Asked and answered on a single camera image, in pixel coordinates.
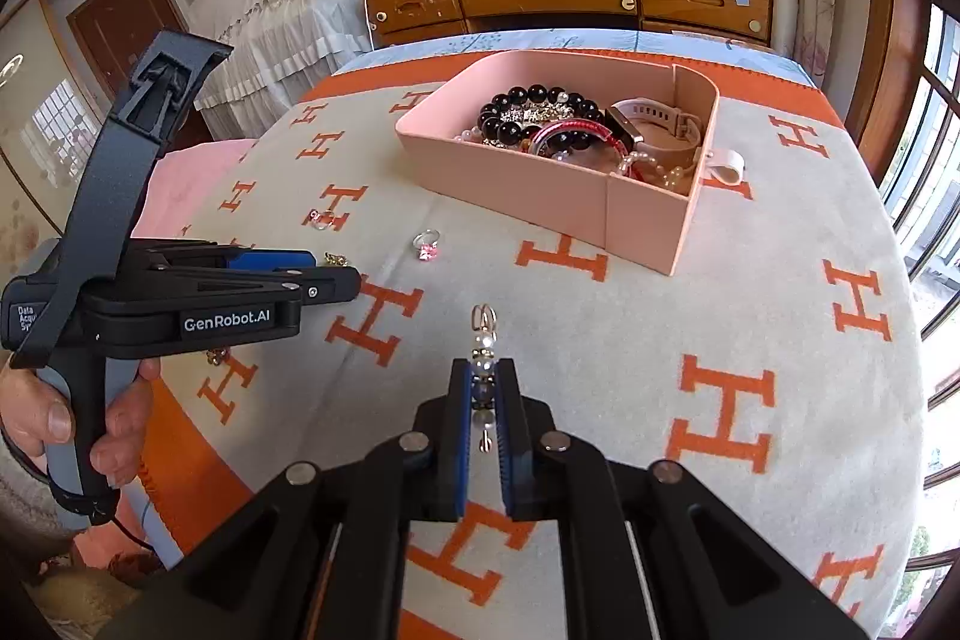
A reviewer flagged window with metal grille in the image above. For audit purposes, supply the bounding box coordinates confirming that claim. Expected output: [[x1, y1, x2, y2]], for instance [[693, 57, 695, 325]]
[[877, 0, 960, 640]]

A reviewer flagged orange beige printed blanket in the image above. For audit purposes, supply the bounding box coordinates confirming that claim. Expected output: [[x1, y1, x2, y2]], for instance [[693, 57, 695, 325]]
[[124, 47, 927, 640]]

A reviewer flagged person's left hand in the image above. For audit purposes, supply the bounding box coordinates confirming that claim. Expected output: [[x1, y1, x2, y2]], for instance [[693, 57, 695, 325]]
[[0, 359, 162, 487]]

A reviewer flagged pink smartwatch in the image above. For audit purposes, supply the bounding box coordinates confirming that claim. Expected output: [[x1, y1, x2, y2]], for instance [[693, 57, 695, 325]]
[[604, 96, 745, 184]]

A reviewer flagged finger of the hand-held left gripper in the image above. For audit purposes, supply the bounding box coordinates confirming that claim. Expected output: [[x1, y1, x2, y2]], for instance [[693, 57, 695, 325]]
[[86, 265, 362, 315], [127, 239, 317, 274]]

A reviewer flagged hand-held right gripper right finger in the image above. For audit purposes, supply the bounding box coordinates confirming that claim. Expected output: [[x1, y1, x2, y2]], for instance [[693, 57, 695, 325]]
[[495, 359, 863, 640]]

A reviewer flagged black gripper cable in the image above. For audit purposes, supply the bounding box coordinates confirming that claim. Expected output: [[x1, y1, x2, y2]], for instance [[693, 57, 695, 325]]
[[15, 445, 162, 555]]

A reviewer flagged clear glass bangle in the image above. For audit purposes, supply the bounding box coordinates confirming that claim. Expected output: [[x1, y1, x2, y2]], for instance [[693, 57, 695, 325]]
[[551, 149, 623, 172]]

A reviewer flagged person's left forearm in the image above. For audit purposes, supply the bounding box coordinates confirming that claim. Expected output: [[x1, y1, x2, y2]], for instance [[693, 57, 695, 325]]
[[0, 437, 151, 640]]

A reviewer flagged white pearl bracelet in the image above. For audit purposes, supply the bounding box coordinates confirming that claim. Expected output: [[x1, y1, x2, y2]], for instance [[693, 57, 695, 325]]
[[619, 151, 695, 193]]

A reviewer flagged black bead bracelet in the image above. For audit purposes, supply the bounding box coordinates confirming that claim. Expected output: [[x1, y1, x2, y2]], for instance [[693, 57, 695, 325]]
[[476, 83, 605, 154]]

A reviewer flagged pearl pin brooch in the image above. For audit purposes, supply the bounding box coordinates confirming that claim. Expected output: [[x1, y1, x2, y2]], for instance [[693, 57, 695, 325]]
[[469, 302, 502, 453]]

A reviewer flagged brown wooden door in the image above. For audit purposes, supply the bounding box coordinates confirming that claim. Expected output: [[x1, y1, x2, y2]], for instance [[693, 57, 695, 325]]
[[66, 0, 192, 101]]

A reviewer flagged red cord bracelet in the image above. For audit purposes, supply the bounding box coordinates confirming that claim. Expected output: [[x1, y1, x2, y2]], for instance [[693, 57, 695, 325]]
[[529, 119, 638, 169]]

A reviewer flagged pink box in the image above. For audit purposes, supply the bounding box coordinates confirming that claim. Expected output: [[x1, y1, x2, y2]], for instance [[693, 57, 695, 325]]
[[395, 50, 721, 276]]

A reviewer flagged pink blanket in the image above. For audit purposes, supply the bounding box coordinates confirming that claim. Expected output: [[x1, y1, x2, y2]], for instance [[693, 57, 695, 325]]
[[131, 137, 260, 244]]

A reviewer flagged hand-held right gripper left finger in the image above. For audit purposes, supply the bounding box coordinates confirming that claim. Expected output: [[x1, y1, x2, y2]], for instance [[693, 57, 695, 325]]
[[101, 359, 475, 640]]

